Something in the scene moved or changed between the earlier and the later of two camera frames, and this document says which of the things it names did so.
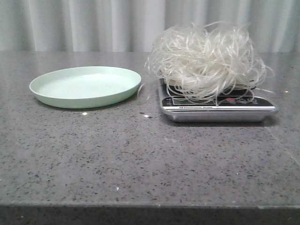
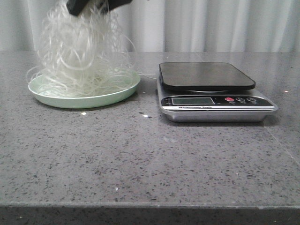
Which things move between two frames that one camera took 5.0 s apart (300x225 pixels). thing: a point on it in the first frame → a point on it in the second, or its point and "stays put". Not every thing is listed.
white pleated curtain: x=272 y=26 stays put
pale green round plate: x=85 y=87 stays put
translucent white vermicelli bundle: x=199 y=62 → x=82 y=52
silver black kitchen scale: x=181 y=107 stays put
